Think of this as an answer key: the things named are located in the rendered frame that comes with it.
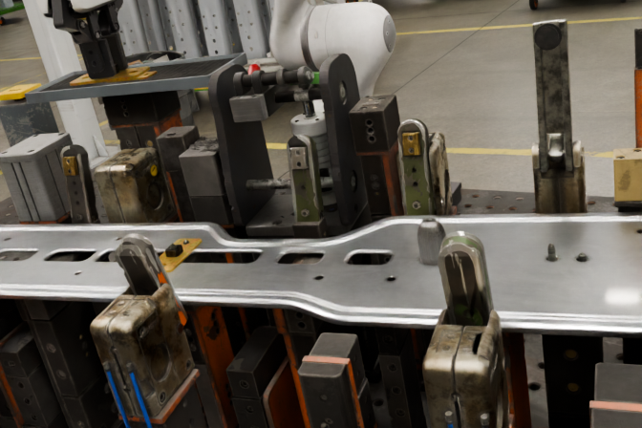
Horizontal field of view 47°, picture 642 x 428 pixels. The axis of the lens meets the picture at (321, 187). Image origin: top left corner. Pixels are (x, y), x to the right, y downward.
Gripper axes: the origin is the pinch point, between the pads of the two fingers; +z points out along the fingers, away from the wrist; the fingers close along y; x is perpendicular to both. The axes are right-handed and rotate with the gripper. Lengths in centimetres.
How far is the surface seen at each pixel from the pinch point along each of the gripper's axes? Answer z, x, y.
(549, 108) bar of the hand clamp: 16, 45, -16
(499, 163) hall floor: 131, 20, -271
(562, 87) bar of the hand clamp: 13, 47, -15
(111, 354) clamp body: 26.5, 1.9, 17.2
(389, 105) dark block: 16.4, 24.9, -23.9
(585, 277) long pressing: 27, 48, 3
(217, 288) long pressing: 27.6, 7.6, 3.2
